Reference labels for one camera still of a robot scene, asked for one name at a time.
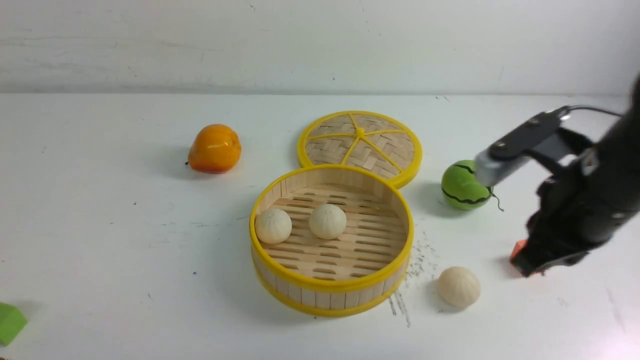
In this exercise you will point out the yellow woven bamboo steamer lid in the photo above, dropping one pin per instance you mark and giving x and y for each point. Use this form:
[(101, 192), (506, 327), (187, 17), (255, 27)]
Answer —
[(366, 140)]

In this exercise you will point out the green toy watermelon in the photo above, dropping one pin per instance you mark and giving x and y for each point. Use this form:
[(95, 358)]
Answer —
[(461, 189)]

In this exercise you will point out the orange toy pear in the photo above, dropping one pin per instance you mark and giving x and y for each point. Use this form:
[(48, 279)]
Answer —
[(216, 149)]

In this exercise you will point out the orange foam cube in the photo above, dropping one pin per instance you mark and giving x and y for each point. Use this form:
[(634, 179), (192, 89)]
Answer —
[(518, 246)]

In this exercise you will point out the yellow rimmed bamboo steamer tray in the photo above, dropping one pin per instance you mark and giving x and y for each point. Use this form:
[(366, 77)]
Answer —
[(342, 276)]

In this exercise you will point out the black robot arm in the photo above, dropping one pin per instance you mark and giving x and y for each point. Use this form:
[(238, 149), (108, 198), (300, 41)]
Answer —
[(622, 138)]

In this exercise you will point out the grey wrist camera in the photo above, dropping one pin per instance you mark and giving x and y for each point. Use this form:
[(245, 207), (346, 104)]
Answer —
[(541, 138)]

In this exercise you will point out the green foam block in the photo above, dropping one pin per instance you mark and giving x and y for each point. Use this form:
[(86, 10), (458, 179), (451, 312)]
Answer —
[(12, 322)]

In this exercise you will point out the white bun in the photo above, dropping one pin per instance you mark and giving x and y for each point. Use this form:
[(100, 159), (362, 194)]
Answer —
[(327, 221), (273, 226), (458, 287)]

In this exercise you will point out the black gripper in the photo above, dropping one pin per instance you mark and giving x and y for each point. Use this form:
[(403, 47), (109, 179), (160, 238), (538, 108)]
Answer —
[(581, 207)]

